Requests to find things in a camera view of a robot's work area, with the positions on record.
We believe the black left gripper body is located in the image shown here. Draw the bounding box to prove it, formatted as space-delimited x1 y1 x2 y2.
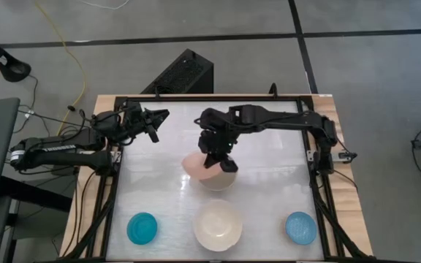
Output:
119 101 152 139

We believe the small beige bowl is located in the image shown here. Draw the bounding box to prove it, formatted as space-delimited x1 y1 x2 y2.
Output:
197 168 238 192

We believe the black perforated box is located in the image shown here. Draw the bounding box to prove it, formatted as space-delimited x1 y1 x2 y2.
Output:
140 48 215 95

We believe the large cream bowl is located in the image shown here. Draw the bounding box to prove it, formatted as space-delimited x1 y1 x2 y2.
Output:
192 199 243 253

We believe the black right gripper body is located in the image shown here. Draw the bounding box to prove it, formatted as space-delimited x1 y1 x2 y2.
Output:
197 128 238 157

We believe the white cable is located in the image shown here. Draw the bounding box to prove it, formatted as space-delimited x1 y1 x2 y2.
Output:
77 0 131 11

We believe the light blue patterned bowl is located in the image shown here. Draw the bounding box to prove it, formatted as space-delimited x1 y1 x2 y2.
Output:
284 211 318 246

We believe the black metal table frame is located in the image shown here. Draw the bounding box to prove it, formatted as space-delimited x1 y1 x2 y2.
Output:
62 94 378 263

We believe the yellow cable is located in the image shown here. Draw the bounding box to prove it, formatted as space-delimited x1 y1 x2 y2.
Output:
34 0 87 135

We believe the black stand foot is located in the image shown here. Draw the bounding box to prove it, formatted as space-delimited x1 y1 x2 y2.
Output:
0 24 32 83

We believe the teal blue bowl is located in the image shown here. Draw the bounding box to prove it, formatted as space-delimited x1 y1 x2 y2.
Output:
126 212 159 245

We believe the pink bowl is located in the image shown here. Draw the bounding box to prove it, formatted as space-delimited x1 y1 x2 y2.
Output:
181 150 223 181

